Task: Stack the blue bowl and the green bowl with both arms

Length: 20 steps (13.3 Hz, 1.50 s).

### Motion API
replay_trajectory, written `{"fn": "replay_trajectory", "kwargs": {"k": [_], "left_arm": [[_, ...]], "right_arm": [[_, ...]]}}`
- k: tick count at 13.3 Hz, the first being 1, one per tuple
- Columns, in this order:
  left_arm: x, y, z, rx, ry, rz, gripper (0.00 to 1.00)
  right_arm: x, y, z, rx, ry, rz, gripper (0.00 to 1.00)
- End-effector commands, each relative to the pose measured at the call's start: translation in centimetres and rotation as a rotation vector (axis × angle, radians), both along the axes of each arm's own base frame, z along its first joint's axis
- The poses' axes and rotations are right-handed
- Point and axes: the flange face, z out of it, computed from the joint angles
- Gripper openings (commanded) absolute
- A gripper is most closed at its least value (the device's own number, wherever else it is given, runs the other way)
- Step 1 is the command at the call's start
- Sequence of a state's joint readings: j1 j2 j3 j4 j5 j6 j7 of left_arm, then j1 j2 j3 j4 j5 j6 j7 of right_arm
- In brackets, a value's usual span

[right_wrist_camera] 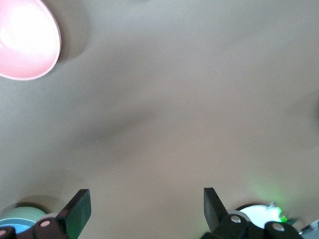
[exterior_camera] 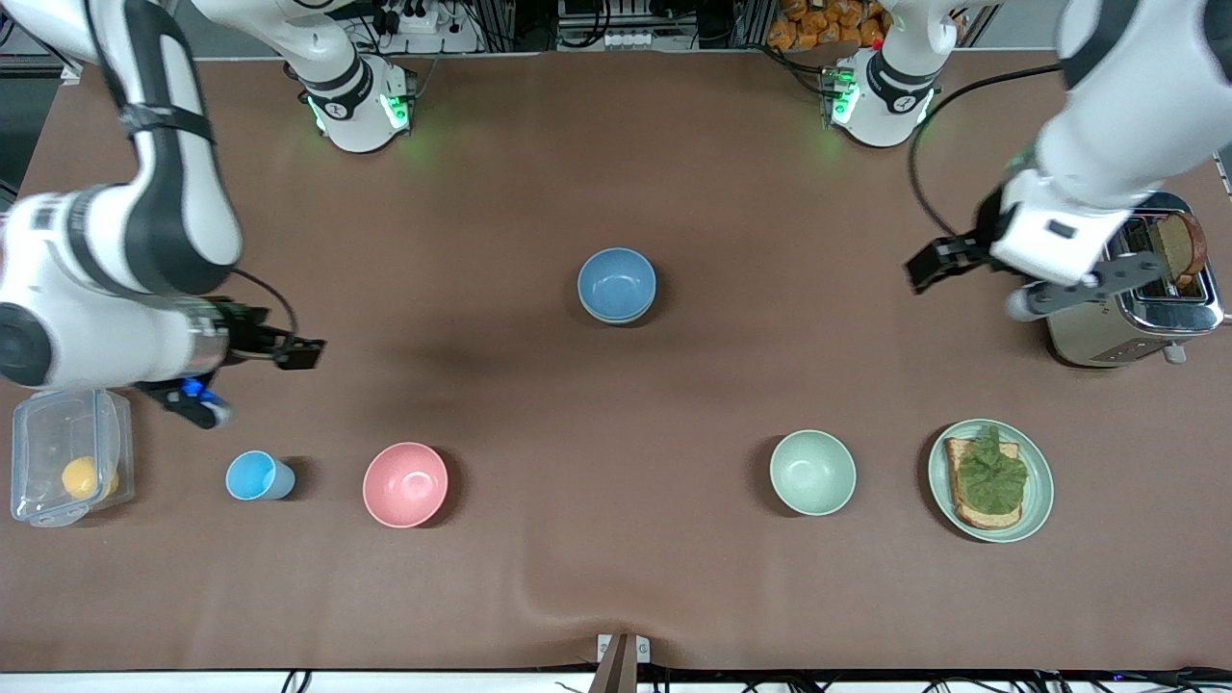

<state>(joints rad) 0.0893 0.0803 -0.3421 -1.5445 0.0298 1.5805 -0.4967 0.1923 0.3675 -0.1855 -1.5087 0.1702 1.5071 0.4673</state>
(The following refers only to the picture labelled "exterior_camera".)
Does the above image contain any toasted bread slice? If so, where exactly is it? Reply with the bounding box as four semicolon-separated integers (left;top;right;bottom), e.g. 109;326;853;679
943;438;1023;530

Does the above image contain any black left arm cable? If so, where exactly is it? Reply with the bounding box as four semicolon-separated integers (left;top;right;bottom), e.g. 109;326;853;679
907;62;1065;244

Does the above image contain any pink bowl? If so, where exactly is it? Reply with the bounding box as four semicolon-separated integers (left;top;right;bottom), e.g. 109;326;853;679
362;442;449;529

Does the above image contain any brown bread slice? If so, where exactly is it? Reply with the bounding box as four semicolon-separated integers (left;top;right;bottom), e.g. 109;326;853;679
1150;212;1209;287

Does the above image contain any clear plastic lidded container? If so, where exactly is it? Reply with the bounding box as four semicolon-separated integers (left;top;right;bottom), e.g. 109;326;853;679
10;385;136;528

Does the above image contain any cream and chrome toaster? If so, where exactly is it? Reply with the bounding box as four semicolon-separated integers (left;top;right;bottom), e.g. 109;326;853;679
1044;192;1225;369

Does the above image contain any blue cup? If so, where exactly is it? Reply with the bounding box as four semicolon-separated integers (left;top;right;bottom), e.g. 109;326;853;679
225;450;296;502

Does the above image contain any bag of orange buns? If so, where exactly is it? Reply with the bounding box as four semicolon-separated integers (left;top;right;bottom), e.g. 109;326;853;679
767;0;888;52

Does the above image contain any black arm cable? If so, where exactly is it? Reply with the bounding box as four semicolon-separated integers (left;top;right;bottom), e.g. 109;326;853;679
907;62;1065;244
231;267;301;340

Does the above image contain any blue bowl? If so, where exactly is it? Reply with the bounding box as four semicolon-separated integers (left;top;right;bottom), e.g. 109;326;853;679
577;247;657;323

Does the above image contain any white power strip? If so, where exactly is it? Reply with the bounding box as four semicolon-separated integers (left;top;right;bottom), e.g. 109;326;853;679
371;0;446;36

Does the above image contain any light green plate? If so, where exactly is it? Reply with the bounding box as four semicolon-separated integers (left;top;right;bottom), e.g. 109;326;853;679
928;419;1055;545

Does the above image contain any yellow fruit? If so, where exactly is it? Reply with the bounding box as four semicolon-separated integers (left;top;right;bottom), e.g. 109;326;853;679
61;455;121;501

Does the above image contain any brown table cloth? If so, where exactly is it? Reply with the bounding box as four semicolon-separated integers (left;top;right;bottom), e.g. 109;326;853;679
0;48;1232;675

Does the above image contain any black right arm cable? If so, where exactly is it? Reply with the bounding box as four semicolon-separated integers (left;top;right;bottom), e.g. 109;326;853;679
231;267;301;340

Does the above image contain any metal table bracket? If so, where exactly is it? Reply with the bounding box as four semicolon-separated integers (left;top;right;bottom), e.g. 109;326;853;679
597;632;652;693

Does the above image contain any green lettuce leaf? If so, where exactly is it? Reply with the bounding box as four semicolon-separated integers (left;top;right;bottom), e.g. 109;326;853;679
957;424;1029;516

